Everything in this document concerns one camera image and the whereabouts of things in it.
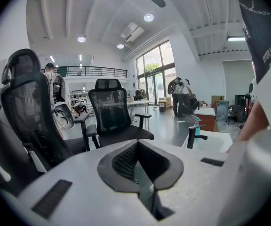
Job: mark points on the fluorescent ceiling light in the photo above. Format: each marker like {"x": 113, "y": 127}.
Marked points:
{"x": 236, "y": 39}

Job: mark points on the black sink faucet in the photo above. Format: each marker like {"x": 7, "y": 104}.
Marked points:
{"x": 191, "y": 138}

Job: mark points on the cardboard box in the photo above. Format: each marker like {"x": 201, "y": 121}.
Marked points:
{"x": 217, "y": 101}

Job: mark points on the white sink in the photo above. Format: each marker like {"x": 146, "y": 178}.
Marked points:
{"x": 217, "y": 141}

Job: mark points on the black mezzanine railing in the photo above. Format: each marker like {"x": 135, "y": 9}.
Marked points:
{"x": 83, "y": 67}

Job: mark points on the wooden vanity with white basin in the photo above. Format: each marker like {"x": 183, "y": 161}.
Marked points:
{"x": 206, "y": 121}

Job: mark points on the ceiling air conditioner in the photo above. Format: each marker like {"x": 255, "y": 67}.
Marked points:
{"x": 132, "y": 33}

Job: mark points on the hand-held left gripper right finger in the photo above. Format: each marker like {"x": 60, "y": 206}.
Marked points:
{"x": 196, "y": 187}

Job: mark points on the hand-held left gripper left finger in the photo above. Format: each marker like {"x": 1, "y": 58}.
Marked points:
{"x": 83, "y": 185}

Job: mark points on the white power strip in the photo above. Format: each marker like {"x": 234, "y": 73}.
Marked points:
{"x": 180, "y": 121}

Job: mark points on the round ceiling light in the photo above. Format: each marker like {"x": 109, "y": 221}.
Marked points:
{"x": 120, "y": 46}
{"x": 81, "y": 39}
{"x": 148, "y": 17}

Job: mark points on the large glass window wall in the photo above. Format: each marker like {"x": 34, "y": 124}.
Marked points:
{"x": 153, "y": 62}

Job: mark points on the white desk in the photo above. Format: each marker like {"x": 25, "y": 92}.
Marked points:
{"x": 137, "y": 102}

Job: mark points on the black mesh office chair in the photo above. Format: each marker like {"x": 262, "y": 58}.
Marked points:
{"x": 109, "y": 112}
{"x": 29, "y": 102}

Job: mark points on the black boxy appliance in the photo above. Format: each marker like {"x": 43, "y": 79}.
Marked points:
{"x": 189, "y": 103}

